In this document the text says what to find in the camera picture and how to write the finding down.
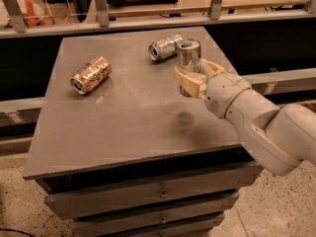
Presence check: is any orange soda can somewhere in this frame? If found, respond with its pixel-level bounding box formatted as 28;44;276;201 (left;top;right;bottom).
70;56;112;95

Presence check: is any grey drawer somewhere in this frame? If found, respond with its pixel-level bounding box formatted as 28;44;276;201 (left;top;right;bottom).
44;161;262;219
108;212;226;237
75;192;239;237

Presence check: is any upper grey drawer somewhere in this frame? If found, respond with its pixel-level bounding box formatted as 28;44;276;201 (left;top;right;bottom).
44;161;262;219

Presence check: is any left metal railing post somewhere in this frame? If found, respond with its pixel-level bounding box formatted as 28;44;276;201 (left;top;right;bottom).
2;0;28;33

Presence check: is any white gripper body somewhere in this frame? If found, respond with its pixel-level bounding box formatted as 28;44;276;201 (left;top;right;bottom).
204;73;252;119

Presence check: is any orange and white bag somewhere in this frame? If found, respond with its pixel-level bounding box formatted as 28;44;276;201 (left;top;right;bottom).
0;0;55;28

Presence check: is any green and silver soda can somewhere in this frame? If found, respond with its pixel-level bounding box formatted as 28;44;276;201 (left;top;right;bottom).
148;34;183;61

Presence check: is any grey drawer cabinet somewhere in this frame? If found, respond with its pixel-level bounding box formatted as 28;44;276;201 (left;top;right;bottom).
24;31;255;237

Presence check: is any middle metal railing post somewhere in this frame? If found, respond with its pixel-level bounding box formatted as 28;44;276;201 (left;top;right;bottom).
95;0;110;28

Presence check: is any lower grey drawer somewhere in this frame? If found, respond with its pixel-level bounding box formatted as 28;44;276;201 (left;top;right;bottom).
108;212;226;237

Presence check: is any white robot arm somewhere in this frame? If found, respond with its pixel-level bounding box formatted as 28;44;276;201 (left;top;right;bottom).
174;58;316;176

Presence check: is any middle grey drawer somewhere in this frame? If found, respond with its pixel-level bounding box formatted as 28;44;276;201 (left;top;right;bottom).
75;192;239;237

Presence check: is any silver redbull can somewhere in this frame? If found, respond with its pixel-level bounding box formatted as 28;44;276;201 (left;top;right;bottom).
176;39;200;98

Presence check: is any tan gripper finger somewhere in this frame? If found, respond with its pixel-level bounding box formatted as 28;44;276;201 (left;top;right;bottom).
174;67;206;99
200;58;226;78

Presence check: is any right metal railing post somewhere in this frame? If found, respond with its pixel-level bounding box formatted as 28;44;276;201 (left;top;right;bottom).
207;0;222;20

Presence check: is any metal railing post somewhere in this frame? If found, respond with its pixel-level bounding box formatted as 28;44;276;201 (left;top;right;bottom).
95;0;110;28
2;0;28;33
207;0;222;20

